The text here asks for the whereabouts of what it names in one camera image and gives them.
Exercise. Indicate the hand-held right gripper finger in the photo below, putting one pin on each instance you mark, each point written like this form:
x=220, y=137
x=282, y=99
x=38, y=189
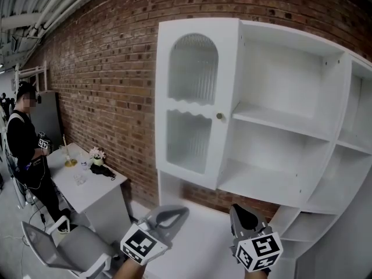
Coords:
x=234, y=222
x=261, y=221

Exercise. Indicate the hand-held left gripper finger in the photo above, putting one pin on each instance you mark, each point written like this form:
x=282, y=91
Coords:
x=168, y=207
x=175, y=227

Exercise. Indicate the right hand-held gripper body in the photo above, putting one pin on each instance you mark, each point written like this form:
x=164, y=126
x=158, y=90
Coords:
x=261, y=250

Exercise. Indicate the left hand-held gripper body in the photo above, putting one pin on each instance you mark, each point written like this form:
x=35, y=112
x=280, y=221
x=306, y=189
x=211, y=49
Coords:
x=142, y=244

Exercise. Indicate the white glass cabinet door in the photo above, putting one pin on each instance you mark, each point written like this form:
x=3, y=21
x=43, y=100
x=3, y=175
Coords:
x=228, y=68

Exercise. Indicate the person's right forearm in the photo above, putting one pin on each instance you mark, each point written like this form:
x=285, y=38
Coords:
x=258, y=275

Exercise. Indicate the person's left forearm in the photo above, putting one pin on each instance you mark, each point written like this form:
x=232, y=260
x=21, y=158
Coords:
x=128, y=272

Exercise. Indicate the white shelf cabinet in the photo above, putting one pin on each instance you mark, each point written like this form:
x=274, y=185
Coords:
x=203, y=237

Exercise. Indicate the gray metal cabinet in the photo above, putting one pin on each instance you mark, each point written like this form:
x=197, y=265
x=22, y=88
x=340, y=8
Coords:
x=48, y=118

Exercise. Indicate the small white table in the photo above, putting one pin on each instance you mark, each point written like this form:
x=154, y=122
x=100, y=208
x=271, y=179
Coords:
x=96, y=190

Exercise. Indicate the black cloth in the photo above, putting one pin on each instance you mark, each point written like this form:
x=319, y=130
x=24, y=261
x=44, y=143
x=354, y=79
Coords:
x=101, y=171

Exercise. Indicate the pink flowers in pot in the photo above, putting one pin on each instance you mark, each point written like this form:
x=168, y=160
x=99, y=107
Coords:
x=97, y=154

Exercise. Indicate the clear glass cup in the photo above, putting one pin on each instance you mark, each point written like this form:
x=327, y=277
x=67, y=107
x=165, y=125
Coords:
x=80, y=179

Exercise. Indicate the clear water bottle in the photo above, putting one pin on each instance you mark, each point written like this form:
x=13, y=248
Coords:
x=85, y=164

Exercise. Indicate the gold stand with rod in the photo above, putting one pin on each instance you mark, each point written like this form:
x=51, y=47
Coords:
x=70, y=163

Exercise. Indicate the gray chair back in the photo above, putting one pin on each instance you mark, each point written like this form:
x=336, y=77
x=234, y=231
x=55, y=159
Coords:
x=19, y=190

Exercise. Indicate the white metal rack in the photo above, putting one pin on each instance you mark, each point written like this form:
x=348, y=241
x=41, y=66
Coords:
x=32, y=70

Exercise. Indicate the white ceiling pipes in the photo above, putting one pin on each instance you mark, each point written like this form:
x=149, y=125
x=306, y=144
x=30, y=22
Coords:
x=52, y=4

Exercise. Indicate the gray office chair white frame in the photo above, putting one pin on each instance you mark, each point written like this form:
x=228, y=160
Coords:
x=84, y=246

